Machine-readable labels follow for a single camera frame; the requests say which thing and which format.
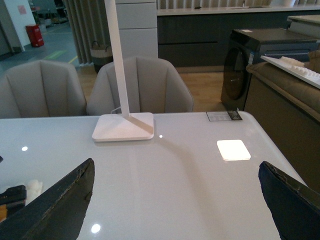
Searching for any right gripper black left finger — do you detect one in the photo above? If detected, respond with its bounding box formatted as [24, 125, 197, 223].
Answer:
[0, 158, 95, 240]

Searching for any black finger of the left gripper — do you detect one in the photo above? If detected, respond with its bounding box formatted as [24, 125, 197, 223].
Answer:
[0, 185, 27, 215]

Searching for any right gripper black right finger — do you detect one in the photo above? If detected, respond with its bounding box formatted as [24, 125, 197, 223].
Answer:
[258, 161, 320, 240]

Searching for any yellow two-stud block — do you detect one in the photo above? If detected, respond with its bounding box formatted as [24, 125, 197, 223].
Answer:
[0, 204, 8, 222]

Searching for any white studded base plate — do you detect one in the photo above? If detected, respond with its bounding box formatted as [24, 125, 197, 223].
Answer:
[25, 179, 44, 205]

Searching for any brown sofa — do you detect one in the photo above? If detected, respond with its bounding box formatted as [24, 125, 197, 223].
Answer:
[244, 61, 320, 192]

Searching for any white desk lamp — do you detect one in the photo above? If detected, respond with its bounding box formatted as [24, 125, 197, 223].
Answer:
[92, 0, 154, 142]

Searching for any beige chair far left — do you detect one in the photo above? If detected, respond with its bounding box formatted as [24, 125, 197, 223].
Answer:
[0, 60, 87, 119]

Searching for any black and white label card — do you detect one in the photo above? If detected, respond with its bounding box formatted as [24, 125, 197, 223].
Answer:
[206, 110, 242, 122]

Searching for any white tray with pieces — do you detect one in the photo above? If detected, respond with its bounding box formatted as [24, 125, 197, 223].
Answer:
[260, 56, 320, 89]

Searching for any beige chair near lamp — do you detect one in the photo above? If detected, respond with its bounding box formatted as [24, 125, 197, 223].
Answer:
[86, 56, 194, 116]

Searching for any red bin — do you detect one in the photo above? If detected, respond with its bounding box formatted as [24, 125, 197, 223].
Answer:
[25, 24, 44, 48]

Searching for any black washing machine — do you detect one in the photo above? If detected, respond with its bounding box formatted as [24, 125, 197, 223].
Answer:
[220, 27, 320, 111]

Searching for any grey pleated curtain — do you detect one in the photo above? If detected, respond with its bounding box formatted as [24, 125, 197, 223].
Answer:
[64, 0, 111, 64]

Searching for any dark kitchen counter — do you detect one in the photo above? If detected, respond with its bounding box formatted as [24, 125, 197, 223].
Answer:
[157, 4, 320, 67]

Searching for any white drawer cabinet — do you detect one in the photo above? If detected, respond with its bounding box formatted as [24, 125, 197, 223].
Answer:
[115, 0, 158, 58]

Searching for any woven basket with handles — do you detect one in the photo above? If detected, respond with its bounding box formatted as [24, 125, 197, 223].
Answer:
[90, 40, 114, 73]

